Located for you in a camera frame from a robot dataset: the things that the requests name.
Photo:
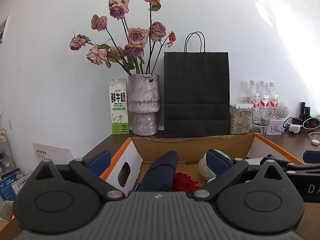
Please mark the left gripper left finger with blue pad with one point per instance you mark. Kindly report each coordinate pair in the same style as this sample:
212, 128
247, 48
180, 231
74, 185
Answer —
86, 173

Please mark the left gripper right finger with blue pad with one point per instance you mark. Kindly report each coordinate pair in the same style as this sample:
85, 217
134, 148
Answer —
216, 185

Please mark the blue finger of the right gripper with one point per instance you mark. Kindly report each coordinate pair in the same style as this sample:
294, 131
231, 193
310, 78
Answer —
311, 157

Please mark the cardboard box orange rim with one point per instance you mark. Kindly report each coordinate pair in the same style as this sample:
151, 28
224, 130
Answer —
136, 154

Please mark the red artificial flower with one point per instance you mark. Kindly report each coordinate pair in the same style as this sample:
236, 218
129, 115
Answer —
184, 183

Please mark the clear jar with seeds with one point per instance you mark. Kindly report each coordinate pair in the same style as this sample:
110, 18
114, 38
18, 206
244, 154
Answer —
240, 117

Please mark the white round speaker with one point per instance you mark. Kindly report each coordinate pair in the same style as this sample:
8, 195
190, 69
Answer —
282, 110

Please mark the empty drinking glass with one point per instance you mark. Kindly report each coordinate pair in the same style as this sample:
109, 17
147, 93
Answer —
260, 120

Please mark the white green milk carton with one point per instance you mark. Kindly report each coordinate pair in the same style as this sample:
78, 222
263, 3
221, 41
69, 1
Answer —
118, 105

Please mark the black paper bag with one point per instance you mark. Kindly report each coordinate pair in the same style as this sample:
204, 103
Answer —
196, 92

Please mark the pack of water bottles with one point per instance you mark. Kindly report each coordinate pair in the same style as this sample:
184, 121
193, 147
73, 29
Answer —
259, 94

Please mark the purple textured vase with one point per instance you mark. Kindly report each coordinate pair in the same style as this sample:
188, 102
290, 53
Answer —
144, 101

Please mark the blue white booklets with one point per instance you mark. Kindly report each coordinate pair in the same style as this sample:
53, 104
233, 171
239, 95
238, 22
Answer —
11, 184

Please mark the dried rose bouquet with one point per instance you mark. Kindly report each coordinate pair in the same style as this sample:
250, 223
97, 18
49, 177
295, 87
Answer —
141, 42

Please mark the white charger with cables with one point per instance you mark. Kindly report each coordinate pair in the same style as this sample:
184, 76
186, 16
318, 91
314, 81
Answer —
308, 126

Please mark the white board leaning on wall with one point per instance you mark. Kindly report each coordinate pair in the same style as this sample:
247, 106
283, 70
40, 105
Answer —
59, 156

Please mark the wire shelf rack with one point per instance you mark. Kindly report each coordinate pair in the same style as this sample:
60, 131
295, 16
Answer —
7, 160

